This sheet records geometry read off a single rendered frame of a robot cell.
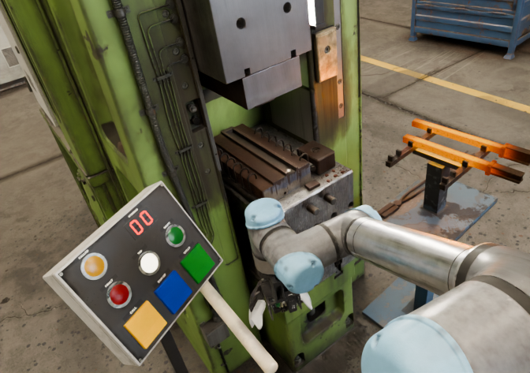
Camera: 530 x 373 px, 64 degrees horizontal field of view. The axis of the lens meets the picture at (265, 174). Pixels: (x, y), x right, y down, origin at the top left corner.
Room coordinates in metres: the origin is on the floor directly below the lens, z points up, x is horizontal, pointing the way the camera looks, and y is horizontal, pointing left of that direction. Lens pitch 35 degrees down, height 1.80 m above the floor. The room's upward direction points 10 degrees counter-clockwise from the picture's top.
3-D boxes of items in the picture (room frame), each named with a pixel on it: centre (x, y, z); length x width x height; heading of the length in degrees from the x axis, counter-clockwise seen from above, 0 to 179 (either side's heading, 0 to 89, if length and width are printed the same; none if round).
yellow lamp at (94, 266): (0.69, 0.40, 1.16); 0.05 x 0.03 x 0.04; 120
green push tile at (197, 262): (0.80, 0.21, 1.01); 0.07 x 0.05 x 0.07; 145
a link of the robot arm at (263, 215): (0.63, 0.01, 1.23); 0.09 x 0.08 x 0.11; 21
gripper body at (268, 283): (0.63, 0.01, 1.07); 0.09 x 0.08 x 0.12; 13
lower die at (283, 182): (1.33, 0.04, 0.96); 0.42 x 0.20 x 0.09; 30
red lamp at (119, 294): (0.66, 0.36, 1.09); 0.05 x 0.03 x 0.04; 120
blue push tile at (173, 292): (0.72, 0.27, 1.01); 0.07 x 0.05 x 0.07; 145
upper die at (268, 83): (1.33, 0.04, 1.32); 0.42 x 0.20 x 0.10; 30
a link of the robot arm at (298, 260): (0.55, -0.04, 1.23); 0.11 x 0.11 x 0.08; 21
